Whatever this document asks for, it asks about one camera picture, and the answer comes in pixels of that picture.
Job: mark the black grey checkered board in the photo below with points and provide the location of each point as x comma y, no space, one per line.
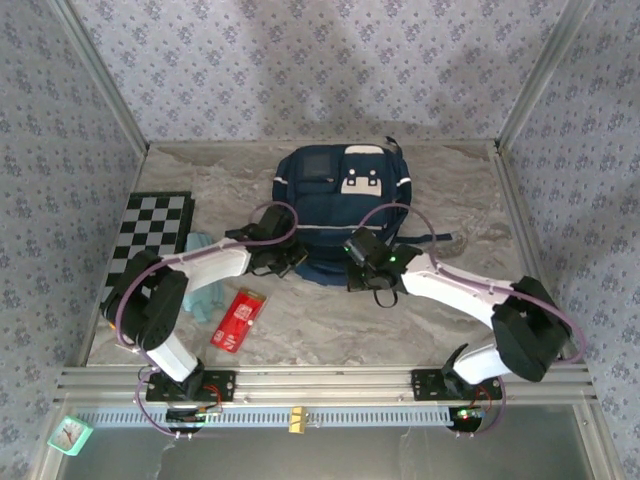
150,220

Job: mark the aluminium frame post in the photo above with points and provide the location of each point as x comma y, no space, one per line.
543,75
104,75

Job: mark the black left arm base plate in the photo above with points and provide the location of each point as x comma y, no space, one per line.
220,385

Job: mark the aluminium table side rail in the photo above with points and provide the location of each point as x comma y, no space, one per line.
518,200

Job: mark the red snack packet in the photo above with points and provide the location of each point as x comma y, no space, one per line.
237,320

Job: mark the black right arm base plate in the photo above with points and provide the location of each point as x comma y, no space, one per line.
425,385

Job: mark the mint green alarm clock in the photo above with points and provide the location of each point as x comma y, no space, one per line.
70,436

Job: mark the navy blue student backpack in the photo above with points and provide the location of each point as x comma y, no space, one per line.
320,210

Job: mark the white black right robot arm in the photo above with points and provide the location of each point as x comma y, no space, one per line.
530,330

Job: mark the teal rubber gloves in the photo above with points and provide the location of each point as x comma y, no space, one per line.
205,302

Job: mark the aluminium mounting rail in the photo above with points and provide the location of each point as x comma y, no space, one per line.
325,385

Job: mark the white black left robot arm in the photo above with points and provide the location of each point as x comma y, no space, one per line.
150,305

